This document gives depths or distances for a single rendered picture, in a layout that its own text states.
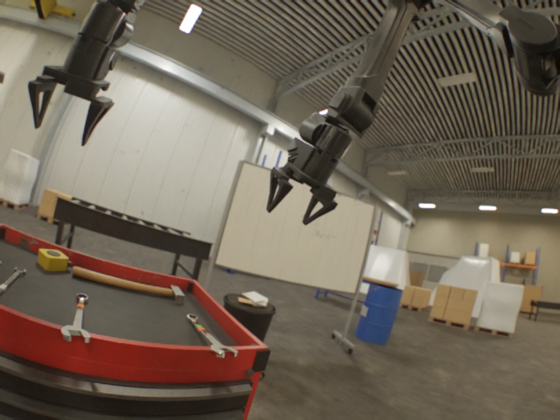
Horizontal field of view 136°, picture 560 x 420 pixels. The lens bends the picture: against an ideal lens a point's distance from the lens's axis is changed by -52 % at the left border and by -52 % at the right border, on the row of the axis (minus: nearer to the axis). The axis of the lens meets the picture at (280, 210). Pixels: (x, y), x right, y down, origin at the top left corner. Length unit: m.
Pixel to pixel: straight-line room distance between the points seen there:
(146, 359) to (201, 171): 8.51
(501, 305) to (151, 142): 11.43
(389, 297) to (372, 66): 3.41
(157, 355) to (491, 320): 6.97
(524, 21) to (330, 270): 2.85
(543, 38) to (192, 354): 0.66
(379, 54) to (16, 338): 0.77
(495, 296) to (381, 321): 4.05
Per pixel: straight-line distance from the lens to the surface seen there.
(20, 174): 6.90
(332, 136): 0.44
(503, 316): 7.05
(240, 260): 2.62
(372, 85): 0.47
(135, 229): 3.37
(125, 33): 0.44
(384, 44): 0.52
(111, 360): 0.40
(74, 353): 0.40
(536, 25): 0.40
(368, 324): 3.76
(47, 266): 0.71
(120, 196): 8.31
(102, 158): 8.47
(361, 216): 3.10
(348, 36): 9.09
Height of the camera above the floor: 1.15
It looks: 8 degrees up
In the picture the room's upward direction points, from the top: 15 degrees clockwise
